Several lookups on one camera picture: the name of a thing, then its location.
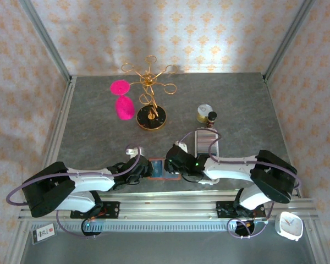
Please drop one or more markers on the small black-capped spice bottle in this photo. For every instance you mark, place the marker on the small black-capped spice bottle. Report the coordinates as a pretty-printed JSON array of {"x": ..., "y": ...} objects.
[{"x": 212, "y": 116}]

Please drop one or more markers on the white perforated tray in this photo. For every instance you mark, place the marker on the white perforated tray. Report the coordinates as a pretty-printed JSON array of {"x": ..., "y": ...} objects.
[{"x": 203, "y": 143}]

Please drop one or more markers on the aluminium frame post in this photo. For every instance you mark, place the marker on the aluminium frame post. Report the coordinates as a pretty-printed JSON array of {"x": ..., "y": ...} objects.
[
  {"x": 44, "y": 35},
  {"x": 288, "y": 38}
]

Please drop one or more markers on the gold tin can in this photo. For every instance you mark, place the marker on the gold tin can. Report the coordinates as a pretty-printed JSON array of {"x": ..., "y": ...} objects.
[{"x": 203, "y": 110}]

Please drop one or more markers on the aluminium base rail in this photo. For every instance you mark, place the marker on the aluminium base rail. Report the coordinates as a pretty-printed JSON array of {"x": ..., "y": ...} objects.
[{"x": 167, "y": 209}]

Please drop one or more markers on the laminated label card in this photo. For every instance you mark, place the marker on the laminated label card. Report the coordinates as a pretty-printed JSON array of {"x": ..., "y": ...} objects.
[{"x": 43, "y": 233}]

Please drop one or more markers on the aluminium table side rail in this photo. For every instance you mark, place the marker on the aluminium table side rail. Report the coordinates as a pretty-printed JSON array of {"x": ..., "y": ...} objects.
[{"x": 59, "y": 132}]

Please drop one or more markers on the pink wine glass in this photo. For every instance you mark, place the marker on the pink wine glass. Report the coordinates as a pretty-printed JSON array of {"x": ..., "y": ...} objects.
[{"x": 124, "y": 108}]

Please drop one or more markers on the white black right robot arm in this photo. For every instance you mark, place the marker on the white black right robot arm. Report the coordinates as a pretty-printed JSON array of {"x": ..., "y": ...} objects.
[{"x": 231, "y": 170}]

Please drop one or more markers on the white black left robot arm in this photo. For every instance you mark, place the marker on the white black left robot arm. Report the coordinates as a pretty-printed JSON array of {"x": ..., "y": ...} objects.
[{"x": 90, "y": 180}]

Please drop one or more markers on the dark blue credit card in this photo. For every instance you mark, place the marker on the dark blue credit card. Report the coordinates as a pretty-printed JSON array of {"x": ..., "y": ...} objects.
[{"x": 156, "y": 170}]

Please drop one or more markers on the white alarm clock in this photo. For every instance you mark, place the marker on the white alarm clock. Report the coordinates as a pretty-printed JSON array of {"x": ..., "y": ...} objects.
[{"x": 289, "y": 224}]

